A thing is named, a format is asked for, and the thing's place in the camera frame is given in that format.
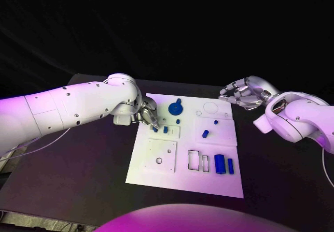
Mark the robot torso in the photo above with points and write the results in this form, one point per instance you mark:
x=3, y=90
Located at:
x=196, y=218

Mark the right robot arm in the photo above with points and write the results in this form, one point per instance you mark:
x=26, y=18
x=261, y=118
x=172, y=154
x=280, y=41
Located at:
x=300, y=119

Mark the blue block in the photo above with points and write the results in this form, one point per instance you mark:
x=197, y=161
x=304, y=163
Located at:
x=164, y=129

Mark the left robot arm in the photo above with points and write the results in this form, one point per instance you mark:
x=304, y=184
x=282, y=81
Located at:
x=65, y=107

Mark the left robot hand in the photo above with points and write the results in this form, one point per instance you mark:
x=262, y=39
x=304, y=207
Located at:
x=147, y=114

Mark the blue gear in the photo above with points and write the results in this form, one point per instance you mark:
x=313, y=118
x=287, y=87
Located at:
x=176, y=108

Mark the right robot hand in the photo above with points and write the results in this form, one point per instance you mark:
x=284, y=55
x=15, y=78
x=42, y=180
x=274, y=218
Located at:
x=245, y=96

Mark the thick blue long cylinder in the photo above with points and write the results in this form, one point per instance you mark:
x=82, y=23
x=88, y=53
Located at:
x=219, y=164

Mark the white task board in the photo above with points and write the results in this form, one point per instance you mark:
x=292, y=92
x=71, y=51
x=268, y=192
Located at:
x=187, y=150

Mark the blue short cylinder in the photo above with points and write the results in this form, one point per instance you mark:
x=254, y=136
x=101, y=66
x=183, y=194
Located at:
x=205, y=134

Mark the thin blue long cylinder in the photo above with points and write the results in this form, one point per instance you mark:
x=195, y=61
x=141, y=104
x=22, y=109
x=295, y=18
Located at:
x=231, y=166

